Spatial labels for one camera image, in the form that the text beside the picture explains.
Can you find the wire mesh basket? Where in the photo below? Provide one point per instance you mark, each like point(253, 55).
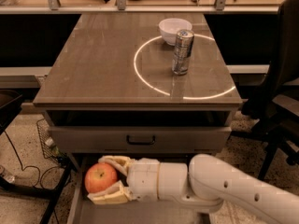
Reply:
point(49, 148)

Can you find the grey drawer cabinet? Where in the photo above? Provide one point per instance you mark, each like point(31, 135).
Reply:
point(115, 71)

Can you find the plastic bottle on floor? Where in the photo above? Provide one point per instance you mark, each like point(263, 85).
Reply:
point(8, 176)

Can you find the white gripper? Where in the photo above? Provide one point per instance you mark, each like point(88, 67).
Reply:
point(142, 177)

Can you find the white ceramic bowl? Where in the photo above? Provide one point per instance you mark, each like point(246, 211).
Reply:
point(169, 28)

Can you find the grey top drawer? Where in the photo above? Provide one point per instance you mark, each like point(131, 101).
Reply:
point(112, 140)

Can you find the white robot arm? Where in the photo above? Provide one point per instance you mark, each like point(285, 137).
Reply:
point(203, 184)

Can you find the red yellow apple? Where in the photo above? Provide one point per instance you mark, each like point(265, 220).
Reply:
point(100, 177)

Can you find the open grey middle drawer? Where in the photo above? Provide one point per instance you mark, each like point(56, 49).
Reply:
point(84, 211)

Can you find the black office chair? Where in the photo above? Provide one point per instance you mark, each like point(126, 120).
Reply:
point(273, 104)

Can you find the silver energy drink can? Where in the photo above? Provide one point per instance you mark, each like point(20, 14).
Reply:
point(182, 51)

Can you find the black drawer handle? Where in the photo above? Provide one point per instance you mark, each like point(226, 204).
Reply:
point(140, 141)

